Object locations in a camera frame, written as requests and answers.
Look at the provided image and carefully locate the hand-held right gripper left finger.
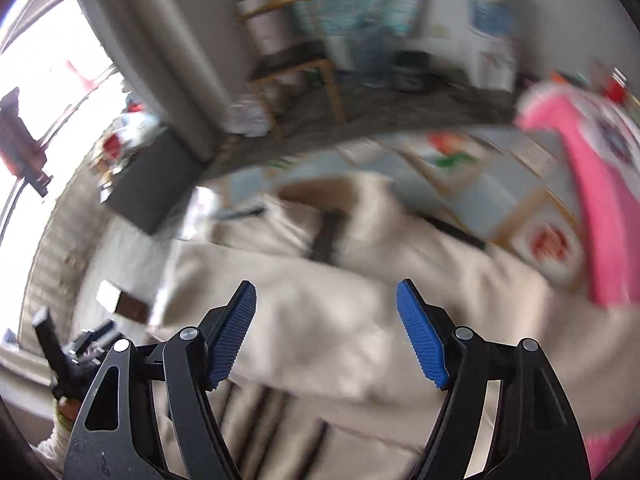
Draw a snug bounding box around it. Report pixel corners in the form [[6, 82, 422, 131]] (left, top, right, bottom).
[[62, 280, 258, 480]]

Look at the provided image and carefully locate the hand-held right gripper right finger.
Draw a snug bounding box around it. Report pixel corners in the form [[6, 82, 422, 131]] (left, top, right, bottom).
[[395, 279, 593, 480]]

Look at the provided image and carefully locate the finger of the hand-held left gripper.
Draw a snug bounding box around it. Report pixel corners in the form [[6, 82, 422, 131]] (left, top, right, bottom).
[[31, 307, 68, 367]]

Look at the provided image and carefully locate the cream sweatshirt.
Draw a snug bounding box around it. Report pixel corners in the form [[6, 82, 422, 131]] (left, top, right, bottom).
[[147, 172, 601, 480]]

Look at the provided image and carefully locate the grey cabinet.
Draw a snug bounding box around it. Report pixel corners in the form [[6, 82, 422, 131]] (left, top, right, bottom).
[[99, 124, 212, 235]]

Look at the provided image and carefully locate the fruit print tablecloth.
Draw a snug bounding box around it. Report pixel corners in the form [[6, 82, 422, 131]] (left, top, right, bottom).
[[200, 127, 588, 293]]

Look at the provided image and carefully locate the dark red hanging garment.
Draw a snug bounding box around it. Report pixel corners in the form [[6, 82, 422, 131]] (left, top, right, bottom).
[[0, 87, 54, 197]]

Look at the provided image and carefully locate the white crumpled plastic bag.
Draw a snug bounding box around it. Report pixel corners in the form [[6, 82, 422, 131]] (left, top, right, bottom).
[[224, 94, 272, 137]]

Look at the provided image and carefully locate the pink floral blanket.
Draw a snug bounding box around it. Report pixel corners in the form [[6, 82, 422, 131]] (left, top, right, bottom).
[[514, 77, 640, 480]]

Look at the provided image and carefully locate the black waste bin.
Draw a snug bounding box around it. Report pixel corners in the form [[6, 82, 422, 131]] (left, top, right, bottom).
[[391, 50, 432, 93]]

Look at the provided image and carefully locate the white water dispenser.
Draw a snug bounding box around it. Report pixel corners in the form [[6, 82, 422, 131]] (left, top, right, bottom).
[[471, 40, 520, 92]]

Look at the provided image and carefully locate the empty clear water jug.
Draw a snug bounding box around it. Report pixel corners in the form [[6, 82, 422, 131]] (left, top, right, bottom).
[[349, 30, 397, 87]]

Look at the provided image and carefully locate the wooden chair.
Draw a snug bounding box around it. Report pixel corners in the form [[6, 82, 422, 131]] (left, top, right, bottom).
[[236, 0, 347, 141]]

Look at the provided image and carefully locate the beige curtain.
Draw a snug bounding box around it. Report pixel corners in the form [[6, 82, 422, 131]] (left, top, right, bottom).
[[70, 0, 253, 162]]

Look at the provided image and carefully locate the blue water bottle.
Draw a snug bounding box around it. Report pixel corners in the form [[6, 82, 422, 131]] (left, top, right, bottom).
[[466, 0, 517, 40]]

